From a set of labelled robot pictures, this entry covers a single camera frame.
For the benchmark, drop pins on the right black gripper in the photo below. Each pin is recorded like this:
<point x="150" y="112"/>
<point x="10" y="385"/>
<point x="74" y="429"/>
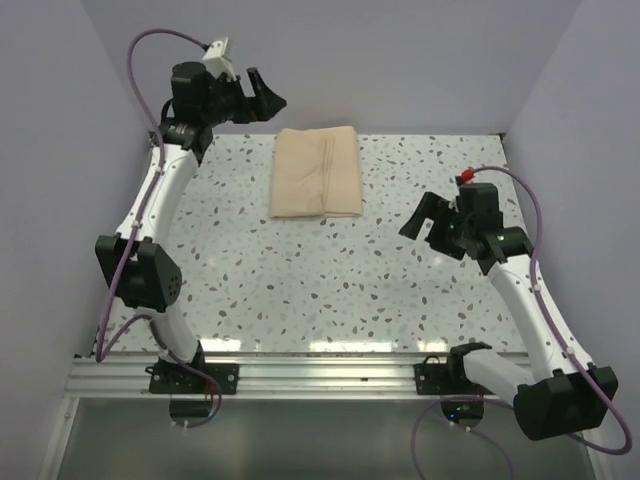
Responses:
<point x="437" y="208"/>

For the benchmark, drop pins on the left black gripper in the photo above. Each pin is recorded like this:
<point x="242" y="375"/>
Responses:
<point x="269" y="103"/>

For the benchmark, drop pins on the beige cloth wrap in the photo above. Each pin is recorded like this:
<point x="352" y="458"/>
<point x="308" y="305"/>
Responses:
<point x="316" y="173"/>

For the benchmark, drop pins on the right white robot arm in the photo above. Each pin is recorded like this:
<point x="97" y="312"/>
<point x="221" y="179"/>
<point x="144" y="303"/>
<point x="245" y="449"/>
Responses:
<point x="563" y="391"/>

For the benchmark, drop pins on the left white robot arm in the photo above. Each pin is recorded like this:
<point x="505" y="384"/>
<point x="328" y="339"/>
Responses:
<point x="135" y="264"/>

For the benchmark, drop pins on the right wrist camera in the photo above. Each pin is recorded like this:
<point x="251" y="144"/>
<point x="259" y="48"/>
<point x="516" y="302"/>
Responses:
<point x="479" y="199"/>

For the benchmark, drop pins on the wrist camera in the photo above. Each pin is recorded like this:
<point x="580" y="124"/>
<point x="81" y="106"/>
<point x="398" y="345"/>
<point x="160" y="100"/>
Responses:
<point x="479" y="199"/>
<point x="217" y="58"/>

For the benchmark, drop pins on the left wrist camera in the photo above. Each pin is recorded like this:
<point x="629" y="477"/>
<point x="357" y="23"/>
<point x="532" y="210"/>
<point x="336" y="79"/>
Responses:
<point x="217" y="58"/>

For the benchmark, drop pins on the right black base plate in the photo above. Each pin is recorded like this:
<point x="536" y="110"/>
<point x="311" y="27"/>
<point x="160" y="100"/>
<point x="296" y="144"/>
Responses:
<point x="438" y="377"/>

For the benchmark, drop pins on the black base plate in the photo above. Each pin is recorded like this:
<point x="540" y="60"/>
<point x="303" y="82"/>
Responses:
<point x="438" y="377"/>
<point x="173" y="379"/>

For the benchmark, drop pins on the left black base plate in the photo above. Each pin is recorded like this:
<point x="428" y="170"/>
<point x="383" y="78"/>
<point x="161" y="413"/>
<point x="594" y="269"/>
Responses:
<point x="173" y="379"/>

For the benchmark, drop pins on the aluminium rail frame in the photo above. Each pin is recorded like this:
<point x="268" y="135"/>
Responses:
<point x="363" y="376"/>

